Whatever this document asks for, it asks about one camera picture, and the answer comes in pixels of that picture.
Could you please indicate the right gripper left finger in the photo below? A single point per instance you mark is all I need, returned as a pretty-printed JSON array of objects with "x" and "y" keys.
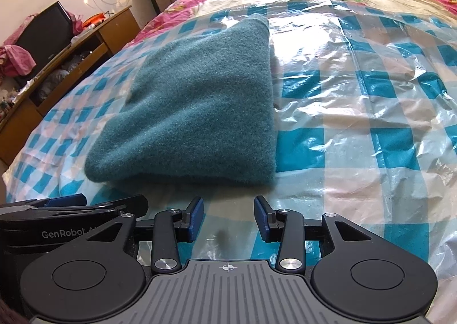
[{"x": 182, "y": 225}]

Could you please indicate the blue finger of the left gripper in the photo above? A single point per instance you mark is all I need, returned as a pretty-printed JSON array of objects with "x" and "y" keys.
[{"x": 62, "y": 201}]

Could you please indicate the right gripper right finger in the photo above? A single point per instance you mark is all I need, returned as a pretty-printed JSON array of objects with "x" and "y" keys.
[{"x": 276, "y": 224}]

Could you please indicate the teal fuzzy sweater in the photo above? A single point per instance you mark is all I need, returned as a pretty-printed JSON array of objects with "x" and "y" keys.
[{"x": 200, "y": 109}]

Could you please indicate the wooden tv cabinet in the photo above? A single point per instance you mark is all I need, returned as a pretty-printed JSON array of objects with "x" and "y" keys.
[{"x": 56, "y": 79}]

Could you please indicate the pink cloth on cabinet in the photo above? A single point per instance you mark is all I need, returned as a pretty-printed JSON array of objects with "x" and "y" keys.
[{"x": 15, "y": 61}]

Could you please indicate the blue checkered plastic sheet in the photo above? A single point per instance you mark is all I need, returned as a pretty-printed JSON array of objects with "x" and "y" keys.
[{"x": 365, "y": 107}]

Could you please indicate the black television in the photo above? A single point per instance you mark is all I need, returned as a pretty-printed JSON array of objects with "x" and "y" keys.
[{"x": 45, "y": 37}]

